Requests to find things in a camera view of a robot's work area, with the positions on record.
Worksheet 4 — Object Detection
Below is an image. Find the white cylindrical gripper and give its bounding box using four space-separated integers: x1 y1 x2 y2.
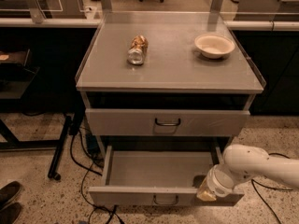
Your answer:
196 164 247 202

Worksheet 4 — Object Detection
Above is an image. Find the grey drawer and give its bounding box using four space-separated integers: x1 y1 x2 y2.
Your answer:
86 108 249 136
88 145 246 207

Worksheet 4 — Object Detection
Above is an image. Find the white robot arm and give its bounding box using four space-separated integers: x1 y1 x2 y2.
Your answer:
196 144 299 202

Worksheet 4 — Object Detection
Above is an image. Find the grey top drawer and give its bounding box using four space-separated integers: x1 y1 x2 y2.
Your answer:
86 108 249 136

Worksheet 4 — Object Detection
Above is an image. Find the grey drawer cabinet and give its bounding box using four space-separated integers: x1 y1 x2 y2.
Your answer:
75 10 267 147

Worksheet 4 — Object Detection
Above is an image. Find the white paper bowl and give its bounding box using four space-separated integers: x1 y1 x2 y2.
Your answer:
194 34 235 59

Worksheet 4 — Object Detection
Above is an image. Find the crushed golden drink can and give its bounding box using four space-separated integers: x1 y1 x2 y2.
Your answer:
127 35 149 65

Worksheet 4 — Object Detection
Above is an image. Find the dark shoe upper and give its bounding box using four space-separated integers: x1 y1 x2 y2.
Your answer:
0 181 21 208

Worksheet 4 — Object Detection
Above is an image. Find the dark shoe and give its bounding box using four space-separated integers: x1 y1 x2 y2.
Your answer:
0 181 21 208
0 203 22 224

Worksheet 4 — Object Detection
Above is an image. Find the dark shoe lower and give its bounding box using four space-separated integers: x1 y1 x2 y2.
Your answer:
0 203 22 224

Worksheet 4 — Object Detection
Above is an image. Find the black floor cable right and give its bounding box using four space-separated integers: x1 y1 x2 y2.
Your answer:
250 152 295 224

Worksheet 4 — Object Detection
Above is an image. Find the black floor cable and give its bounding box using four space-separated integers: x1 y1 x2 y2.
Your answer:
68 126 125 224
250 152 295 224

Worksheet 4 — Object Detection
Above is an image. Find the black floor cable left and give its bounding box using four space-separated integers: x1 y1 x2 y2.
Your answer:
68 126 125 224

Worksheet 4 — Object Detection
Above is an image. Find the white horizontal rail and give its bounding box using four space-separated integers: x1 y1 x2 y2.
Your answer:
0 18 299 32

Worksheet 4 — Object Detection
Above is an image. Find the black side table frame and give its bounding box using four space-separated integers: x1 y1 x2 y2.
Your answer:
0 49 71 181

